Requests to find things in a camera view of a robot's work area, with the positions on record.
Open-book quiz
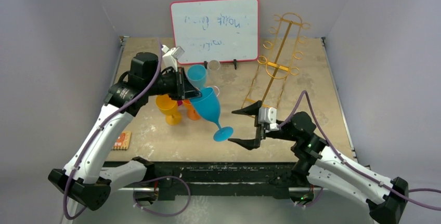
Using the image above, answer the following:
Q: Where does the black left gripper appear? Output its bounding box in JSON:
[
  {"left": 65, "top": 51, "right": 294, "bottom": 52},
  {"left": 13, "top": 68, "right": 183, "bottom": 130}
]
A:
[{"left": 146, "top": 67, "right": 202, "bottom": 101}]

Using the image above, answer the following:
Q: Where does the light blue wine glass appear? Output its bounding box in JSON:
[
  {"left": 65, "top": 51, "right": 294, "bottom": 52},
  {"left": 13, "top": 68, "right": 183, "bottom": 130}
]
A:
[{"left": 187, "top": 64, "right": 206, "bottom": 89}]

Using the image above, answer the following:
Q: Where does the yellow wine glass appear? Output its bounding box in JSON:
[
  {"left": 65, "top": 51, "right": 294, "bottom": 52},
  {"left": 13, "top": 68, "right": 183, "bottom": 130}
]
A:
[{"left": 155, "top": 95, "right": 182, "bottom": 126}]

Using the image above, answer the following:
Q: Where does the orange wine glass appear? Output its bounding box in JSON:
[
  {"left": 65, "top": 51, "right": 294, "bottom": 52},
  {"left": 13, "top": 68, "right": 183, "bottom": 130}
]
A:
[{"left": 183, "top": 99, "right": 201, "bottom": 121}]

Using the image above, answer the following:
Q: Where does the clear wine glass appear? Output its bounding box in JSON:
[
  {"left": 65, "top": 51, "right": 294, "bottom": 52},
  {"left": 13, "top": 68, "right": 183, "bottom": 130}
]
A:
[
  {"left": 210, "top": 86, "right": 221, "bottom": 97},
  {"left": 207, "top": 60, "right": 221, "bottom": 86}
]

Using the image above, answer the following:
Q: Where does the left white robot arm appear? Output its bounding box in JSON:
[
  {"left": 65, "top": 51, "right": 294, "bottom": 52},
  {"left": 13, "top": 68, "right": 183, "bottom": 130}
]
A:
[{"left": 48, "top": 52, "right": 202, "bottom": 210}]

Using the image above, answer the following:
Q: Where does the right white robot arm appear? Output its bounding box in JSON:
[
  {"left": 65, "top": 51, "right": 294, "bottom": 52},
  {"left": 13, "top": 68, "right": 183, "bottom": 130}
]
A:
[{"left": 230, "top": 101, "right": 409, "bottom": 223}]

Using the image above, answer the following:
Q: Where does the red framed whiteboard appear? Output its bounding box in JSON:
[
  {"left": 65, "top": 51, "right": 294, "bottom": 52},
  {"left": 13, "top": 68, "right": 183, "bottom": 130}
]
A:
[{"left": 170, "top": 0, "right": 260, "bottom": 65}]

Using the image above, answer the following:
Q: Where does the orange small circuit board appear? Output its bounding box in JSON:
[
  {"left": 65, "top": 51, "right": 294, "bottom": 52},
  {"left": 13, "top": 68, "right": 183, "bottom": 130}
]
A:
[{"left": 112, "top": 131, "right": 132, "bottom": 151}]

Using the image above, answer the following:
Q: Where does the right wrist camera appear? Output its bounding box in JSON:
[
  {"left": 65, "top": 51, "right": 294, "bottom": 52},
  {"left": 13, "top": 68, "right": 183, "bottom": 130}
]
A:
[{"left": 258, "top": 107, "right": 279, "bottom": 132}]

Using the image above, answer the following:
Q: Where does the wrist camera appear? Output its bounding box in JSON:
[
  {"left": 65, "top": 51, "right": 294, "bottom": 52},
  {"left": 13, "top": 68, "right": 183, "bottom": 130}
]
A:
[
  {"left": 258, "top": 107, "right": 279, "bottom": 132},
  {"left": 161, "top": 45, "right": 185, "bottom": 71}
]

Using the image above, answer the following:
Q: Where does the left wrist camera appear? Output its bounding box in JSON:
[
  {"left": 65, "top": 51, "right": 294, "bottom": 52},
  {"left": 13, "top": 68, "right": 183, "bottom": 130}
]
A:
[{"left": 161, "top": 45, "right": 185, "bottom": 71}]

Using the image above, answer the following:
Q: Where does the gold wire wine glass rack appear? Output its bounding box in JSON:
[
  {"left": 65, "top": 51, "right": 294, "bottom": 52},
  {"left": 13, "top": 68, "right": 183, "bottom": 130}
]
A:
[{"left": 241, "top": 12, "right": 311, "bottom": 109}]

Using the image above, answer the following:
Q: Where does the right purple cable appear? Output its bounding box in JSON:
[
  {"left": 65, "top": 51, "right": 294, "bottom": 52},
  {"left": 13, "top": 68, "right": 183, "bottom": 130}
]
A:
[{"left": 275, "top": 90, "right": 441, "bottom": 209}]

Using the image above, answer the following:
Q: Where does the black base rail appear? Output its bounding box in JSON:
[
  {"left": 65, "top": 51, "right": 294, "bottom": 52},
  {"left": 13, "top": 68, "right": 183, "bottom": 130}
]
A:
[{"left": 120, "top": 161, "right": 311, "bottom": 203}]

